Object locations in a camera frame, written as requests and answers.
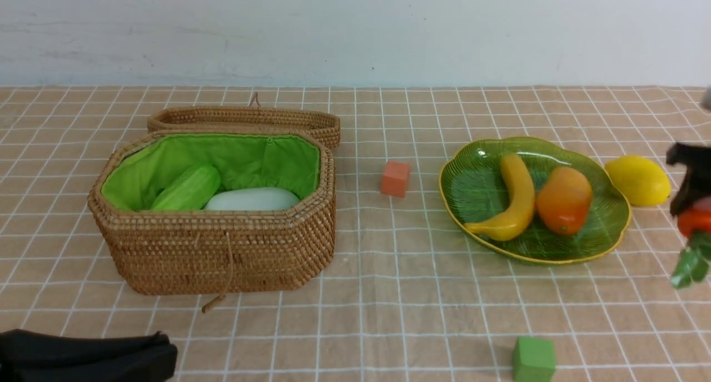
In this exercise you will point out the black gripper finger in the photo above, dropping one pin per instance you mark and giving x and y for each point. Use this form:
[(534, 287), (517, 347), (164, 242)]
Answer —
[(696, 183)]

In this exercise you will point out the orange carrot with leaves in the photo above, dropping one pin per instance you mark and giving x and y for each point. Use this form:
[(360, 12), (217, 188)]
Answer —
[(693, 262)]

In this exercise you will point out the yellow lemon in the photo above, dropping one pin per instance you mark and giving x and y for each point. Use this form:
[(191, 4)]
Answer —
[(643, 182)]

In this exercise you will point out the orange yellow mango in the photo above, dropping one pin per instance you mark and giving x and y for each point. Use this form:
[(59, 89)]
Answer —
[(564, 200)]

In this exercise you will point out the yellow banana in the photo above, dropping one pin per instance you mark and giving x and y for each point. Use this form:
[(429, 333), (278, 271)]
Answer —
[(519, 214)]

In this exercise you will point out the white radish with leaves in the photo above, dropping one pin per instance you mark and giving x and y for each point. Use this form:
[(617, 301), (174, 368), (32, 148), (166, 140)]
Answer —
[(260, 199)]

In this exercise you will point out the green cucumber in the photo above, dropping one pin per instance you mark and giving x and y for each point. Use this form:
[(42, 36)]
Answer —
[(191, 191)]

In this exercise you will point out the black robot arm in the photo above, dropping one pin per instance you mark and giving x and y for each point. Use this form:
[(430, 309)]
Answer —
[(78, 360)]

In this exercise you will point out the green leaf glass plate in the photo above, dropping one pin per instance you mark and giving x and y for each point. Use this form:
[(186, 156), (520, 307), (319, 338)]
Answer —
[(473, 190)]

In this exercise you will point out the green foam cube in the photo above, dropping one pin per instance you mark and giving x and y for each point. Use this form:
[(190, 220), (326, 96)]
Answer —
[(534, 359)]

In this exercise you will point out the orange foam cube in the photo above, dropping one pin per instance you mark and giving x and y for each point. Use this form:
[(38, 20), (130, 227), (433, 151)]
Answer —
[(395, 179)]

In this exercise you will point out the beige checkered tablecloth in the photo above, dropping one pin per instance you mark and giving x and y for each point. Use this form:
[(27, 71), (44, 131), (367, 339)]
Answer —
[(600, 122)]

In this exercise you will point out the woven wicker basket lid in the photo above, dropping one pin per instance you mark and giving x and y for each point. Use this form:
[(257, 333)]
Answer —
[(321, 126)]

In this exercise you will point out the woven wicker basket green lining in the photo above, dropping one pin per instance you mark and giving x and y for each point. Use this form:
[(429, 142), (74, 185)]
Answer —
[(203, 252)]

